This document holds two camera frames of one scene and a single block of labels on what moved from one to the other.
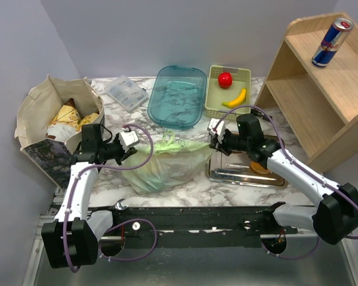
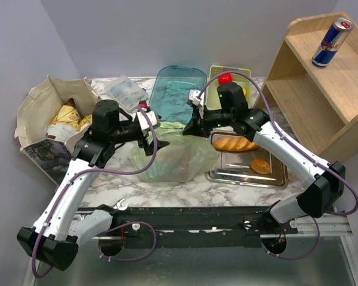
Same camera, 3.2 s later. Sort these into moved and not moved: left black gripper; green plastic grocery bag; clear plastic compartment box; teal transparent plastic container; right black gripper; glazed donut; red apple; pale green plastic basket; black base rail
Moved: left black gripper; right black gripper; green plastic grocery bag
Not moved: red apple; clear plastic compartment box; black base rail; glazed donut; teal transparent plastic container; pale green plastic basket
